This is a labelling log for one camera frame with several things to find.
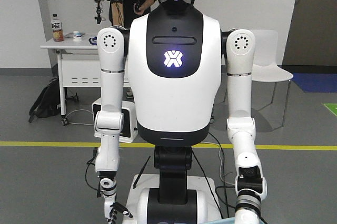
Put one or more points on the white folding table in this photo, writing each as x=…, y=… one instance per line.
x=78, y=66

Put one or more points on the brown drink bottle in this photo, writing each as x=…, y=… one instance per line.
x=57, y=30

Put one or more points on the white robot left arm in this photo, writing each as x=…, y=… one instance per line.
x=109, y=120

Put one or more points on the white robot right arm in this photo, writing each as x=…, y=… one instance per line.
x=250, y=184

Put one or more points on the black backpack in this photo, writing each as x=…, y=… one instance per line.
x=48, y=101

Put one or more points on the white humanoid robot body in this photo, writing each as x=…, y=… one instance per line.
x=174, y=68

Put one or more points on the light blue plastic basket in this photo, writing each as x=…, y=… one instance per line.
x=233, y=220

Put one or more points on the white plastic chair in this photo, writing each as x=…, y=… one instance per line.
x=271, y=66

